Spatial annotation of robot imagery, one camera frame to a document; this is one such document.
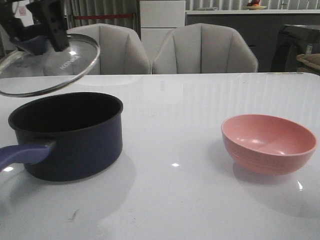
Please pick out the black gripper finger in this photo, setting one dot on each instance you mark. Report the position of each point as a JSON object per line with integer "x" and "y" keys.
{"x": 50, "y": 14}
{"x": 13, "y": 26}

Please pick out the glass lid with blue knob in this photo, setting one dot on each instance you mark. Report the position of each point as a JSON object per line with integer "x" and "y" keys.
{"x": 35, "y": 68}

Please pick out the pink plastic bowl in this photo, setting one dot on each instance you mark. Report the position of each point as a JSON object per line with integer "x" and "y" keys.
{"x": 266, "y": 144}

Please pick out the left grey upholstered chair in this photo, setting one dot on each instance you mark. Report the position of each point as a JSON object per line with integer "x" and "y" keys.
{"x": 121, "y": 50}

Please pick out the grey upholstered chair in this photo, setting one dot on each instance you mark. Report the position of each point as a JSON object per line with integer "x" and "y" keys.
{"x": 203, "y": 48}
{"x": 121, "y": 50}

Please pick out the white cabinet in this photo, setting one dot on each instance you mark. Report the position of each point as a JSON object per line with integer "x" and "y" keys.
{"x": 157, "y": 18}

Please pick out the dark blue saucepan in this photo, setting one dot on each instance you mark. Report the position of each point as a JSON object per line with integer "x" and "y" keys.
{"x": 66, "y": 137}

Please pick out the right grey upholstered chair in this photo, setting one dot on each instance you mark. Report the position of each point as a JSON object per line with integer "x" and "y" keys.
{"x": 203, "y": 48}

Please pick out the fruit plate on counter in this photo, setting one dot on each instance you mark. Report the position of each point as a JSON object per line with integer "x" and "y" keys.
{"x": 254, "y": 5}

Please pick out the grey counter with white top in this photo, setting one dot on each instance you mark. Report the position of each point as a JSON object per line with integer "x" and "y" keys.
{"x": 259, "y": 28}

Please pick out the dark appliance at right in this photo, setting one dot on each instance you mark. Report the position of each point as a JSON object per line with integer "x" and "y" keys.
{"x": 293, "y": 40}

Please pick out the beige cushion at right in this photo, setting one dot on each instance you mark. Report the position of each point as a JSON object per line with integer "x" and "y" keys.
{"x": 309, "y": 63}

